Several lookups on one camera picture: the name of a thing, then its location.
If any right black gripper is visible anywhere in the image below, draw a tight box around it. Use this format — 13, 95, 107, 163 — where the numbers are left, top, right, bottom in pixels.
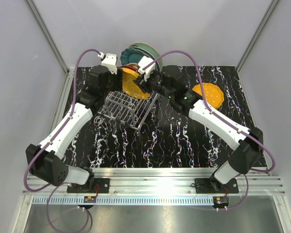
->
133, 70, 173, 100

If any red brown scalloped plate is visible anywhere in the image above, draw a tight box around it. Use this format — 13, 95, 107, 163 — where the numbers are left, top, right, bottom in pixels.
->
119, 63, 139, 72

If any yellow dotted plate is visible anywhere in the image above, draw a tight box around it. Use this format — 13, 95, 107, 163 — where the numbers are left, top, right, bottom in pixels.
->
120, 67, 150, 100

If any green floral plate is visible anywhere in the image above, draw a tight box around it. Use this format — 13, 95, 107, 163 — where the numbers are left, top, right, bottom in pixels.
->
128, 42, 160, 60

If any orange dotted plate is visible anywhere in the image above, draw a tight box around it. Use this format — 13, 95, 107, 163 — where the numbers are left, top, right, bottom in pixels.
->
203, 83, 224, 109

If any teal plate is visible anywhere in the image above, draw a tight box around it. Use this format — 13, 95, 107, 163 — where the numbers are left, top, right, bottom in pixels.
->
120, 48, 145, 66

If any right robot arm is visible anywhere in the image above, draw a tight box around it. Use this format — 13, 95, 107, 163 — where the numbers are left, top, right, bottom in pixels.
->
134, 65, 263, 193

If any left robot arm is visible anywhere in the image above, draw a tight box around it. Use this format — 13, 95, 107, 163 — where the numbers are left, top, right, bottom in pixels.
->
24, 65, 122, 193

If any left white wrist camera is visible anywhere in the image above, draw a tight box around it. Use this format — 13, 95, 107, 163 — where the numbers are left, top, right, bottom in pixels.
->
98, 52, 117, 74

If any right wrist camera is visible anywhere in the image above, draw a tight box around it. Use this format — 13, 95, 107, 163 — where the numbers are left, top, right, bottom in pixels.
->
137, 56, 156, 82

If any left aluminium frame post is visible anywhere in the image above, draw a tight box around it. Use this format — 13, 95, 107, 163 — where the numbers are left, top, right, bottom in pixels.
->
24, 0, 76, 77

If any aluminium frame post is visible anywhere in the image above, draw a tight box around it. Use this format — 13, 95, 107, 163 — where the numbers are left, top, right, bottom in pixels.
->
236, 0, 281, 72
24, 0, 76, 77

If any grey wire dish rack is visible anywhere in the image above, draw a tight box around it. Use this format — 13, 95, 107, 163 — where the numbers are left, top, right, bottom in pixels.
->
98, 91, 159, 130

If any aluminium mounting rail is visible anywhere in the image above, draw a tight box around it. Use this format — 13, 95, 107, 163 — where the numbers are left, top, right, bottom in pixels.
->
21, 167, 286, 196

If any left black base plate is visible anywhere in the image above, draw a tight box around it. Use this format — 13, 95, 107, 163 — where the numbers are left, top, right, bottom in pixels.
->
66, 178, 110, 194

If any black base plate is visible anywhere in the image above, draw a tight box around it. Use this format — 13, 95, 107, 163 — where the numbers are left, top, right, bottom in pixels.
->
66, 178, 110, 194
191, 178, 239, 194

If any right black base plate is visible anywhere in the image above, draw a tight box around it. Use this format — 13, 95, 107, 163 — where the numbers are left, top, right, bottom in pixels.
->
191, 178, 239, 194

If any white slotted cable duct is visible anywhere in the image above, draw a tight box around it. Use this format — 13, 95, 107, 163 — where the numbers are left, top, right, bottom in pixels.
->
32, 195, 213, 206

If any right aluminium frame post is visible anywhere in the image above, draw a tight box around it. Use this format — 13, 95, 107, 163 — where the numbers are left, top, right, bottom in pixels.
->
236, 0, 281, 72

